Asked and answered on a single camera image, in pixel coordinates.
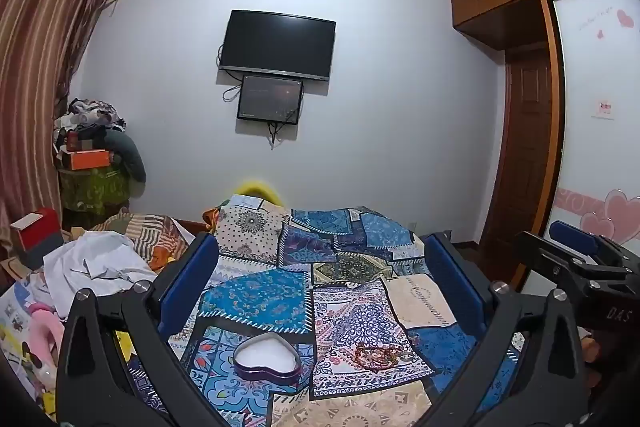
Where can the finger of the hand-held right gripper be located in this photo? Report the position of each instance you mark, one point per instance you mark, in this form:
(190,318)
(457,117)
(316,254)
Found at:
(547,252)
(575,238)

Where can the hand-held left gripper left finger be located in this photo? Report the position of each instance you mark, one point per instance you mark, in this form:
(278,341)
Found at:
(187,282)

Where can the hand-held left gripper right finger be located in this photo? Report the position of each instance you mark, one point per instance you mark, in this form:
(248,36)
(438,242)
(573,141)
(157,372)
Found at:
(455,287)

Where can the purple heart-shaped tin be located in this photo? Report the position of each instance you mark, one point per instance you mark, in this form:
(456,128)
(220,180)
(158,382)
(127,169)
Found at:
(265,352)

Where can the person's right hand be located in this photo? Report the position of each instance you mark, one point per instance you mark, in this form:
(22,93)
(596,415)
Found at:
(591,349)

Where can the orange striped cloth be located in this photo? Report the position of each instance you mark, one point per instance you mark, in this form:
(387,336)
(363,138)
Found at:
(145,232)

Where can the white crumpled cloth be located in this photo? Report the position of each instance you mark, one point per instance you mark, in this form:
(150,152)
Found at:
(95,262)

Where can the patchwork printed blanket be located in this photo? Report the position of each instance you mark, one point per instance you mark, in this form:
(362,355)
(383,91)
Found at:
(350,272)

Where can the yellow round object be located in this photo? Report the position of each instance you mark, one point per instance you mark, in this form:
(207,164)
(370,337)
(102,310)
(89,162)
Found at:
(257,189)

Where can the white heart-sticker wardrobe door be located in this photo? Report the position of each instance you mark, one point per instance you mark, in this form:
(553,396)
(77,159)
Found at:
(595,107)

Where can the pink plush toy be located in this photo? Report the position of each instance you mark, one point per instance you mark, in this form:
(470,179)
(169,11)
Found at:
(45,332)

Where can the red box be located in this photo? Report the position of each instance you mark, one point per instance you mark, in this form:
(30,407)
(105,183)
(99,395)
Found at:
(42,237)

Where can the orange box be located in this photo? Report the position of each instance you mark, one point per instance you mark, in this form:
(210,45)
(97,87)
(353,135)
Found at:
(90,158)

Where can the pile of clothes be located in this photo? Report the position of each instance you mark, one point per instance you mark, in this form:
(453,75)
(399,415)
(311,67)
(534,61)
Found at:
(92,114)

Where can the striped brown curtain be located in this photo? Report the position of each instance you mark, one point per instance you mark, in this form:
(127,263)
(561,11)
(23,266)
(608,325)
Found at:
(40,57)

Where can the wooden bed frame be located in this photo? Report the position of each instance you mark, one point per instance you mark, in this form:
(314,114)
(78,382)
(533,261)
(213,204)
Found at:
(192,223)

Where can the small black wall screen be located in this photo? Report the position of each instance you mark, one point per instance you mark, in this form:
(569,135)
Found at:
(270,99)

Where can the black wall television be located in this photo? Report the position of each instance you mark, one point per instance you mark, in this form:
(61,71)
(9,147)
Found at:
(277,42)

